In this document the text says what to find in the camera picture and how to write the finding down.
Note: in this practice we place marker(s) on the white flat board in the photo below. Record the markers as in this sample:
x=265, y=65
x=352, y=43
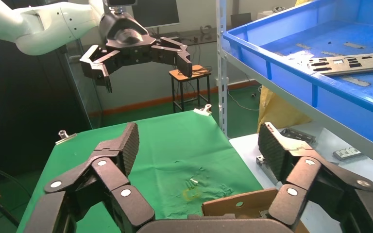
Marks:
x=323, y=140

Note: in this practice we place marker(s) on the silver binder clip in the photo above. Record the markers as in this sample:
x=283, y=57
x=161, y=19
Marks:
x=202, y=110
x=65, y=137

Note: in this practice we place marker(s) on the green table cloth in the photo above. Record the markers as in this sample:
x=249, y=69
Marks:
x=173, y=144

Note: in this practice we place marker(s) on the grey slotted metal part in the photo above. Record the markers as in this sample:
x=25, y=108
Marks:
x=347, y=153

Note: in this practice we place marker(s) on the grey slotted shelf post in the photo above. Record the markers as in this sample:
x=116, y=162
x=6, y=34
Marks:
x=222, y=80

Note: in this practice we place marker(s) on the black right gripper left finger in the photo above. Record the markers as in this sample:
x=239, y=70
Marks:
x=109, y=173

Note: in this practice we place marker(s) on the small white scrap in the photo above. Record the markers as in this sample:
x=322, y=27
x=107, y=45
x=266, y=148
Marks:
x=191, y=183

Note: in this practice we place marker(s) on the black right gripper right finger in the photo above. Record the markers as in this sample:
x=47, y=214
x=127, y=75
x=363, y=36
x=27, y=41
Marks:
x=302, y=173

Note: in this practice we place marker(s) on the black rectangular panel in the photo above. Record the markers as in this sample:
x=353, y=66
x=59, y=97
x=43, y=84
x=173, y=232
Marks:
x=241, y=20

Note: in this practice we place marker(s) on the dark desk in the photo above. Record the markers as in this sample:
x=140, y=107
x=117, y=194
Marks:
x=186, y=36

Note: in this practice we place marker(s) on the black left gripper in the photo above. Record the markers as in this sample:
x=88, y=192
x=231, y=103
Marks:
x=125, y=35

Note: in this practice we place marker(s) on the black stool wooden seat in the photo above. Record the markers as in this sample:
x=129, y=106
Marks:
x=186, y=73

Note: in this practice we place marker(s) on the blue plastic tray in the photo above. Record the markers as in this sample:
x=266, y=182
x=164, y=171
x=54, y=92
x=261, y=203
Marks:
x=289, y=80

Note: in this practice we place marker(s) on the grey U-shaped metal bracket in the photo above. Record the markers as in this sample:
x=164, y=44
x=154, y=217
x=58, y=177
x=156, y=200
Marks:
x=299, y=135

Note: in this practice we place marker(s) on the black computer monitor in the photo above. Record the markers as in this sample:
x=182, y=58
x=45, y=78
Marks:
x=156, y=13

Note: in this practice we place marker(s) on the dark glass cabinet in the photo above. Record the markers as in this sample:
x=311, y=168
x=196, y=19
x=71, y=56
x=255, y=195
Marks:
x=19, y=106

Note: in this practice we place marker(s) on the yellow woven sack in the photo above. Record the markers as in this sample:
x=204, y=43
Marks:
x=276, y=109
x=302, y=2

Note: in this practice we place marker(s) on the brown cardboard box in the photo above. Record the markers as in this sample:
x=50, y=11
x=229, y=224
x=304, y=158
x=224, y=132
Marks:
x=231, y=205

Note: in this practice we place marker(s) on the white metal shelf board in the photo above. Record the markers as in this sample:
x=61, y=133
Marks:
x=302, y=106

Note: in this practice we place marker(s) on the silver metal IO shield plate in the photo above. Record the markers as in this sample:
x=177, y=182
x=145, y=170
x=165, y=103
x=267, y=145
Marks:
x=341, y=70
x=366, y=57

